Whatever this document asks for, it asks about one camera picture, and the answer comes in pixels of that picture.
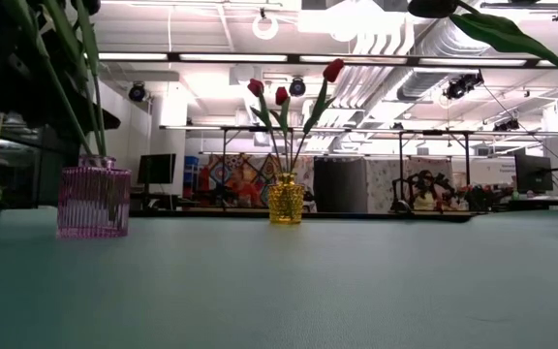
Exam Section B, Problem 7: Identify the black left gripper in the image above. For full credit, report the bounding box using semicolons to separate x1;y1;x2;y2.
2;0;122;132

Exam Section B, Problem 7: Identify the dark artificial tulip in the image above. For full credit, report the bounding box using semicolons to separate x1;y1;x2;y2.
0;0;94;157
70;0;109;157

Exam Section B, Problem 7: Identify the green artificial flower stem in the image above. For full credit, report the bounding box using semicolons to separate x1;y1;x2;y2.
41;0;104;157

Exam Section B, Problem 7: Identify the red artificial tulip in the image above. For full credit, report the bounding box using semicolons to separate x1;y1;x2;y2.
247;78;285;175
288;58;346;175
268;85;294;175

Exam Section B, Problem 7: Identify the pink ribbed glass vase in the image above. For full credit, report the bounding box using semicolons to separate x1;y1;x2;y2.
56;154;133;239

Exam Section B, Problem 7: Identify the yellow glass vase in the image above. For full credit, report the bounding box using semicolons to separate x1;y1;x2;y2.
267;173;306;225

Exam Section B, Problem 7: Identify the round black spotlight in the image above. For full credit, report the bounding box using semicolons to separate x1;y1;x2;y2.
127;80;148;103
288;76;307;97

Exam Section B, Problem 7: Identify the black background monitor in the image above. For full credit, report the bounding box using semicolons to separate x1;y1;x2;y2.
514;153;555;194
137;153;177;185

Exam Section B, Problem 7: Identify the blue storage bin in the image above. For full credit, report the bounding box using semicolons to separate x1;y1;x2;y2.
184;154;201;193

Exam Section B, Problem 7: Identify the colourful patterned cloth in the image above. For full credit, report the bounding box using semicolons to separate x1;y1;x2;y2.
196;153;317;209

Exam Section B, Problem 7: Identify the teal table mat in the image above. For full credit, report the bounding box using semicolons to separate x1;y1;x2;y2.
0;206;558;349

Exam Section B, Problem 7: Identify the black curtain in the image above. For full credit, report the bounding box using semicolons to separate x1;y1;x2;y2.
312;155;368;213

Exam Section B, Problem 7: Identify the person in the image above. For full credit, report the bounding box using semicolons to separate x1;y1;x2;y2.
412;169;443;212

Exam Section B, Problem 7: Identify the black metal rack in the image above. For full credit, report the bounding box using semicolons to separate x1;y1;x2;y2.
160;124;558;214

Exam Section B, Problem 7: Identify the white hanging ring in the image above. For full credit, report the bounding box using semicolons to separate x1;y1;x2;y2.
252;14;280;42

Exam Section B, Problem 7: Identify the black overhead frame bar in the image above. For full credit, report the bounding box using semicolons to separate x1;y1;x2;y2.
82;50;558;69

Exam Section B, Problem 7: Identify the black table frame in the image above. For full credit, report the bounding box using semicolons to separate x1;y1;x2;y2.
128;207;477;224

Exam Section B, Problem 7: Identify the black overhead camera cluster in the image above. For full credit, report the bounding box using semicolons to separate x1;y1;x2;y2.
442;70;485;101

